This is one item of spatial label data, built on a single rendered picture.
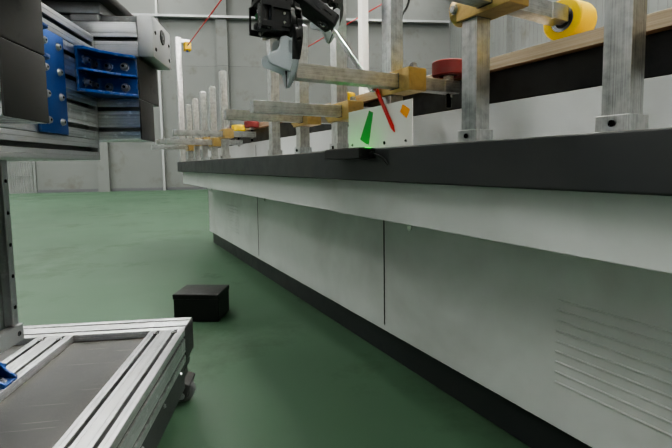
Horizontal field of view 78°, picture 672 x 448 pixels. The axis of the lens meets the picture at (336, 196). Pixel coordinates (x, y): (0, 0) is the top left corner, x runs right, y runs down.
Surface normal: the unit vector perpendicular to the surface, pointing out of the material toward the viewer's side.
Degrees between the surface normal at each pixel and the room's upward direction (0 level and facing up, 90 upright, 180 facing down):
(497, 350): 90
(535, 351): 90
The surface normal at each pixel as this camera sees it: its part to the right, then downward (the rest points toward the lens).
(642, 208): -0.87, 0.05
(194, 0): 0.11, 0.07
